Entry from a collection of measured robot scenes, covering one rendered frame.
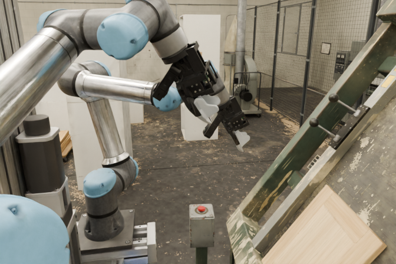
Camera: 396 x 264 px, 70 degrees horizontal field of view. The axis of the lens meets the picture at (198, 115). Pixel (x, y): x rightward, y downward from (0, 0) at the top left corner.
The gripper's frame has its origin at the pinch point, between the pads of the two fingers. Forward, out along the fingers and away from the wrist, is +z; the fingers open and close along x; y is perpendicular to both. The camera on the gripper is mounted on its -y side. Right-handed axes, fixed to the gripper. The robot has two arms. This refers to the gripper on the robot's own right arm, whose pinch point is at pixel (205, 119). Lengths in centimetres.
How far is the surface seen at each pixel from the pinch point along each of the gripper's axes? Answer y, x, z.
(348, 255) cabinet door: 22, -9, 54
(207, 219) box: -36, 19, 66
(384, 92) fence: 48, 40, 37
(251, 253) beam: -15, 4, 72
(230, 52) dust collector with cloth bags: -133, 554, 194
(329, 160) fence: 23, 27, 51
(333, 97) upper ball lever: 31, 41, 33
